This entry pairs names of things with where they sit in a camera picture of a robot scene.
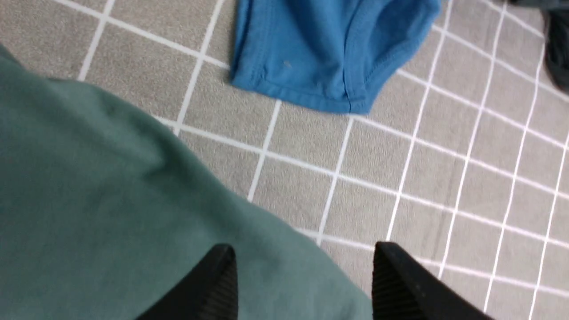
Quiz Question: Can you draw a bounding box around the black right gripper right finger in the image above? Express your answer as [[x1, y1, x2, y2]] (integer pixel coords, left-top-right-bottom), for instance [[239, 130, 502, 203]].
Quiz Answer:
[[372, 241, 491, 320]]

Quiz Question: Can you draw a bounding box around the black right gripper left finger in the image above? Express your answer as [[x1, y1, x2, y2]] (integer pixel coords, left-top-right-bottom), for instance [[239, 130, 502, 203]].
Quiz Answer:
[[137, 244, 239, 320]]

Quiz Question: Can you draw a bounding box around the green long-sleeve top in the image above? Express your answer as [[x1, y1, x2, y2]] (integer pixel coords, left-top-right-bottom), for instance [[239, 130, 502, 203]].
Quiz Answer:
[[0, 47, 372, 320]]

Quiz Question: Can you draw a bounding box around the grey checked tablecloth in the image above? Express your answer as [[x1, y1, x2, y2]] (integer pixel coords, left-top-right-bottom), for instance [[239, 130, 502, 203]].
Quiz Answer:
[[1, 0, 569, 320]]

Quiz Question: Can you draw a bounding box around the blue t-shirt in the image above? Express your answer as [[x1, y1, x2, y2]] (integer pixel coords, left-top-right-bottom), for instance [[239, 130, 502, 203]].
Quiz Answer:
[[230, 0, 441, 115]]

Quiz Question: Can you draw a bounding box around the dark grey crumpled shirt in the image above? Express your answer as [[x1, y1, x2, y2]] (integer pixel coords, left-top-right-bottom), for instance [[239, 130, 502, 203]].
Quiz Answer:
[[510, 0, 569, 94]]

